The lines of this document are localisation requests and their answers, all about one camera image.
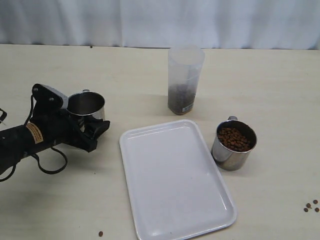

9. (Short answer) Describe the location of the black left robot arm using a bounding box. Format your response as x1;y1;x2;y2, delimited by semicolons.
0;109;110;182

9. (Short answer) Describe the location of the tall translucent plastic container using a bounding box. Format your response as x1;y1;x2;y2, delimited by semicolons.
167;45;205;115

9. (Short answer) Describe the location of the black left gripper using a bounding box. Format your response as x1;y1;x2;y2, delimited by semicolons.
26;111;111;153

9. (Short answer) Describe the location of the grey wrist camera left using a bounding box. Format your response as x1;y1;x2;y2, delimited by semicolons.
32;83;69;116

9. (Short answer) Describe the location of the white plastic tray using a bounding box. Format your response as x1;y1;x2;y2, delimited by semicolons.
119;119;237;240

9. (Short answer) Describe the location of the right steel mug with kibble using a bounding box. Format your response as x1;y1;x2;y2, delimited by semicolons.
211;116;258;171

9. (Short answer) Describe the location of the white curtain backdrop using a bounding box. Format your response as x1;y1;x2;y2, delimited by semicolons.
0;0;320;50

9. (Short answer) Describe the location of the black camera cable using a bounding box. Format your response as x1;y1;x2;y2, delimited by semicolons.
0;93;68;183

